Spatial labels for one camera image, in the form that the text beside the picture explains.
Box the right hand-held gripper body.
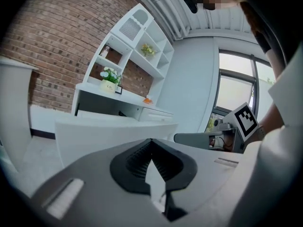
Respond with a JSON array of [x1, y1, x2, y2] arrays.
[[208, 102, 264, 154]]

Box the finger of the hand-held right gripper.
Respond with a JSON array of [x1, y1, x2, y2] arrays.
[[174, 131, 211, 149]]

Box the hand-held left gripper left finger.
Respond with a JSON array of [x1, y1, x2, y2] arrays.
[[30, 138, 171, 227]]

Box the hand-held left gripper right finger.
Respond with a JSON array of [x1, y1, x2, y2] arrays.
[[151, 138, 243, 227]]

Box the person's right forearm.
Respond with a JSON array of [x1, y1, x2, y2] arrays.
[[258, 102, 286, 143]]

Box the shallow white drawer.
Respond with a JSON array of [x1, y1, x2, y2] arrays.
[[139, 107, 175, 123]]

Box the white desk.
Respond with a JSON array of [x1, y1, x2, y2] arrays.
[[71, 3, 179, 169]]

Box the black framed window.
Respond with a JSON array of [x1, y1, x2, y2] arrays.
[[213, 48, 277, 132]]

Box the yellow flower bouquet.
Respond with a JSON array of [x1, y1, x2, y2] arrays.
[[141, 43, 157, 58]]

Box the white flowers in cream pot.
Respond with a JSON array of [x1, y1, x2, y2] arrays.
[[99, 66, 123, 93]]

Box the person's black top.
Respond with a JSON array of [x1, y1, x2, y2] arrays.
[[245, 0, 303, 67]]

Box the white side cabinet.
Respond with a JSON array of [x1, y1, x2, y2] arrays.
[[0, 55, 40, 175]]

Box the white ceiling pipes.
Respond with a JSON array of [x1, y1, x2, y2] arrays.
[[132, 0, 192, 41]]

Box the white slatted cabinet door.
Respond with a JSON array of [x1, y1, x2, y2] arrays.
[[118, 8, 154, 42]]

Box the black head camera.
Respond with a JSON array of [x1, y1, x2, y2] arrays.
[[183, 0, 205, 14]]

